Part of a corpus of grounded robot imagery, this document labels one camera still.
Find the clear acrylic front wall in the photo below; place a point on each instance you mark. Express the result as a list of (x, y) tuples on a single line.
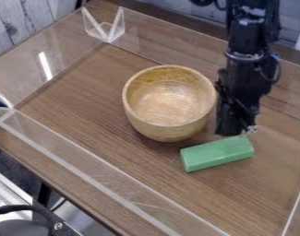
[(112, 196)]

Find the green rectangular block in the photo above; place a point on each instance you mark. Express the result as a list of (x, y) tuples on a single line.
[(216, 153)]

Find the brown wooden bowl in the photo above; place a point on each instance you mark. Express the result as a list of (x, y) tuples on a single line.
[(168, 100)]

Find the grey metal base plate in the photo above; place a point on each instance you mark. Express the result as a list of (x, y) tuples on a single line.
[(64, 229)]

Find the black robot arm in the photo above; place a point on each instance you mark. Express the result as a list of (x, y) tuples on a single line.
[(252, 24)]

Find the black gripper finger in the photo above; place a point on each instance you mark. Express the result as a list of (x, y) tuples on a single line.
[(247, 119), (230, 116)]

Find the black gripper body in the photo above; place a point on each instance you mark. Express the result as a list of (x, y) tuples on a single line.
[(246, 81)]

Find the clear acrylic corner bracket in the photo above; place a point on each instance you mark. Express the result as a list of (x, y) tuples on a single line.
[(105, 31)]

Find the black table leg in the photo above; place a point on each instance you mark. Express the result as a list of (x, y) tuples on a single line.
[(45, 194)]

